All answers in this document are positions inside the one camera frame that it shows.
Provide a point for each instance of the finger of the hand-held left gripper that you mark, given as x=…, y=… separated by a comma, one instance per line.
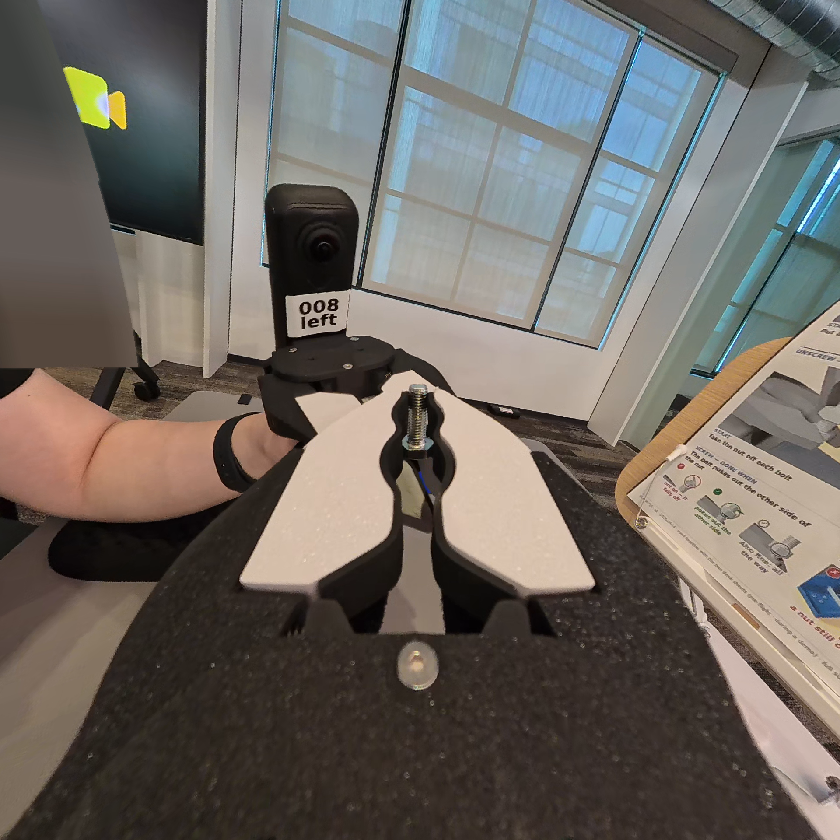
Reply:
x=325, y=408

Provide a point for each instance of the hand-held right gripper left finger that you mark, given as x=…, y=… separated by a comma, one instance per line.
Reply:
x=328, y=518

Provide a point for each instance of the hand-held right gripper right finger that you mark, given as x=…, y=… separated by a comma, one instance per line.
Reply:
x=518, y=518

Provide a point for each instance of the steel hex bolt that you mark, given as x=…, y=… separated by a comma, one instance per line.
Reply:
x=417, y=420

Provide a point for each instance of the person's left forearm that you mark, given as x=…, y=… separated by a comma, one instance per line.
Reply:
x=131, y=459

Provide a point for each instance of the person's left hand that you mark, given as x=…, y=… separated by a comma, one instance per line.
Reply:
x=266, y=449

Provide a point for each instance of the black floor box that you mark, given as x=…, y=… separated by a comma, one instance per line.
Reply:
x=505, y=412

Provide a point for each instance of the black wristband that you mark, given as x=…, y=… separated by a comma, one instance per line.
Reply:
x=229, y=459

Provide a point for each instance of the black textured wrist pad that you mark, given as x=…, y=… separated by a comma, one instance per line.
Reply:
x=118, y=551

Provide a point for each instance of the rounded wooden board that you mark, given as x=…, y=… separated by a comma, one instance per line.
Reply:
x=695, y=394

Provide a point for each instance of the large gridded window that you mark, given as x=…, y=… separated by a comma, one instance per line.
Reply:
x=459, y=164

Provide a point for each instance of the colour printed instruction sheet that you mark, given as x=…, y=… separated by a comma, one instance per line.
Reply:
x=774, y=472

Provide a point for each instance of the dark screen on rolling stand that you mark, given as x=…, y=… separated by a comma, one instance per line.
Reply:
x=164, y=131

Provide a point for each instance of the tall side window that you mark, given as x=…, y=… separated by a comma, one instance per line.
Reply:
x=787, y=275

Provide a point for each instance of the grey ceiling duct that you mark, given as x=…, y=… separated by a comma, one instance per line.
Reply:
x=787, y=26

